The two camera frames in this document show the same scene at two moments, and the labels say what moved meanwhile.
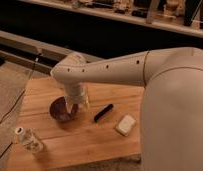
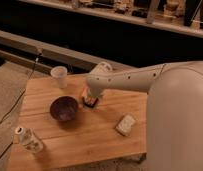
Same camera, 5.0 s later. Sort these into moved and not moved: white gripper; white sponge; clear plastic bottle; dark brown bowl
Moved: white gripper
Not moved: white sponge; clear plastic bottle; dark brown bowl
